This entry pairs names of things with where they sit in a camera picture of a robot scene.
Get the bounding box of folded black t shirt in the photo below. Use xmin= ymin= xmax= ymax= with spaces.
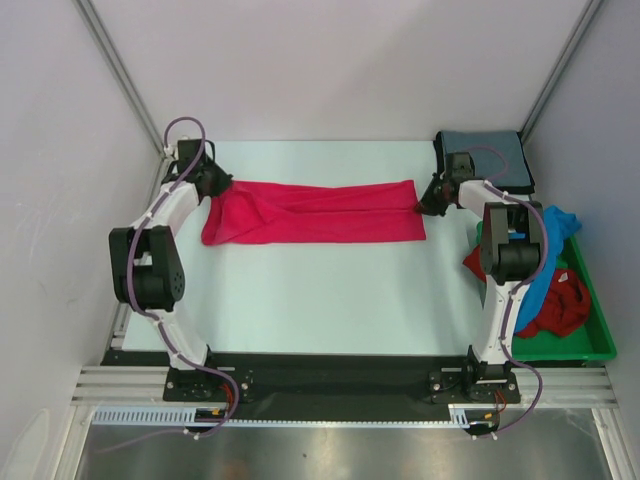
xmin=432 ymin=130 xmax=536 ymax=195

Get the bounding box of aluminium frame post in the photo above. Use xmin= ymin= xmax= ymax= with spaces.
xmin=72 ymin=0 xmax=163 ymax=155
xmin=519 ymin=0 xmax=607 ymax=145

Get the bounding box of dark red t shirt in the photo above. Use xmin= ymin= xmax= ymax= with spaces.
xmin=462 ymin=244 xmax=593 ymax=340

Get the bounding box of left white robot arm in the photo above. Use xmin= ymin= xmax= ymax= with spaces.
xmin=108 ymin=139 xmax=234 ymax=403

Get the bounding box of green plastic bin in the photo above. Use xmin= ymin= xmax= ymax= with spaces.
xmin=474 ymin=219 xmax=618 ymax=362

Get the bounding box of white cable duct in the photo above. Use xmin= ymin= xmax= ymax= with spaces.
xmin=91 ymin=404 xmax=498 ymax=429

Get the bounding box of left aluminium frame post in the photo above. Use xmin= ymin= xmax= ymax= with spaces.
xmin=72 ymin=0 xmax=163 ymax=155

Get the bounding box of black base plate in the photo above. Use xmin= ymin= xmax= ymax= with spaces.
xmin=101 ymin=350 xmax=521 ymax=420

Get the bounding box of blue t shirt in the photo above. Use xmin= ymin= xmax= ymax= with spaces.
xmin=509 ymin=204 xmax=584 ymax=336

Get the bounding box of folded grey t shirt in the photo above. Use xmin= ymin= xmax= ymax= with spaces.
xmin=440 ymin=131 xmax=532 ymax=189

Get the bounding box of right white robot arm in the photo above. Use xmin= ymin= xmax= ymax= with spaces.
xmin=416 ymin=152 xmax=549 ymax=402

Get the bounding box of pink t shirt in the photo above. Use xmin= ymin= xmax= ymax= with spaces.
xmin=201 ymin=180 xmax=427 ymax=246

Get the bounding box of right aluminium frame post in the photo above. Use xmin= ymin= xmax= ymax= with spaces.
xmin=519 ymin=0 xmax=607 ymax=145

